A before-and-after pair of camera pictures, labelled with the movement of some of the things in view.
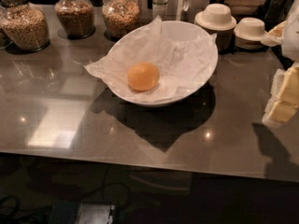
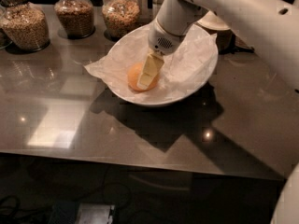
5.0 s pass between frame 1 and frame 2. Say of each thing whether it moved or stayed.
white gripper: moved
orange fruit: stayed
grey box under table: stayed
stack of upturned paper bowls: stayed
